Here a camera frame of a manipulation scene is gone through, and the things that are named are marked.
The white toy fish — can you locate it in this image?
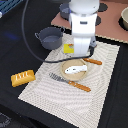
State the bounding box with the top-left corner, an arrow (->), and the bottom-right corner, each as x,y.
65,65 -> 87,74

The grey pot near mat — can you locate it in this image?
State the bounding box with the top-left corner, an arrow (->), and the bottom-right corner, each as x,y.
35,27 -> 65,50

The round wooden plate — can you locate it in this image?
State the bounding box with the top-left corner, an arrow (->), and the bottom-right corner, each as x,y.
60,59 -> 87,81

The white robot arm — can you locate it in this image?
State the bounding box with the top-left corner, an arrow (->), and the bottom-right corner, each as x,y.
39,0 -> 100,59

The yellow toy butter block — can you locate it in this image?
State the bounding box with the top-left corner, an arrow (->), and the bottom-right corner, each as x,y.
63,44 -> 74,53

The orange toy bread loaf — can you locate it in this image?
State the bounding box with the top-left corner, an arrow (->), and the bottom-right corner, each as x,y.
11,70 -> 35,87

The beige woven placemat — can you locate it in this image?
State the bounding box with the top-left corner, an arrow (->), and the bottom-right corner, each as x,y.
17,32 -> 121,128

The grey pot on stove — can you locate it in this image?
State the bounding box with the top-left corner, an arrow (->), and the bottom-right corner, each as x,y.
59,3 -> 71,20

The beige bowl on stove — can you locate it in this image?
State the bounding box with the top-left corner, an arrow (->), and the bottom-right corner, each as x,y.
121,7 -> 128,30

